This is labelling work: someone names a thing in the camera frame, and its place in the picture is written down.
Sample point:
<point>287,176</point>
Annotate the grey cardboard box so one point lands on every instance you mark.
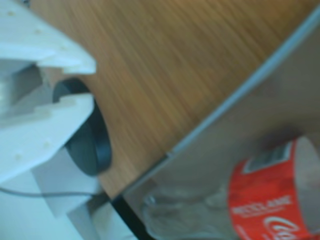
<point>225,140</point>

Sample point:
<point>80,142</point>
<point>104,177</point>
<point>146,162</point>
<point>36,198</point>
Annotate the clear bottle Coca-Cola script label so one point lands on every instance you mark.
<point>262,190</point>

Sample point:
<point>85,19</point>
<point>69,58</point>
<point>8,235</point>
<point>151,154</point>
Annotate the white block furniture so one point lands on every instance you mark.
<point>65,190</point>

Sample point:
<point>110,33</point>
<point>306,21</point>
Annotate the black round disc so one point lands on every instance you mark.
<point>87,150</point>

